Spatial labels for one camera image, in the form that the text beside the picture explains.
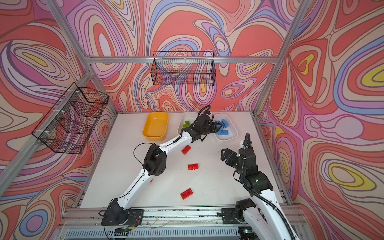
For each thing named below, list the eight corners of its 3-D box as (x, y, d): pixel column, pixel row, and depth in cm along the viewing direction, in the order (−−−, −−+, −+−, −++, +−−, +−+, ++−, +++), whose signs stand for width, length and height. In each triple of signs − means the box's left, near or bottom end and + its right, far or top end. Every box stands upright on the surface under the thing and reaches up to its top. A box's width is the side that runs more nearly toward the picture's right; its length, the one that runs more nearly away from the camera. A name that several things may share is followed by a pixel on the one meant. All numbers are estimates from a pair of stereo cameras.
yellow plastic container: (141, 141, 104) (140, 137, 100) (148, 116, 119) (147, 112, 116) (165, 141, 104) (164, 137, 100) (169, 116, 119) (168, 112, 116)
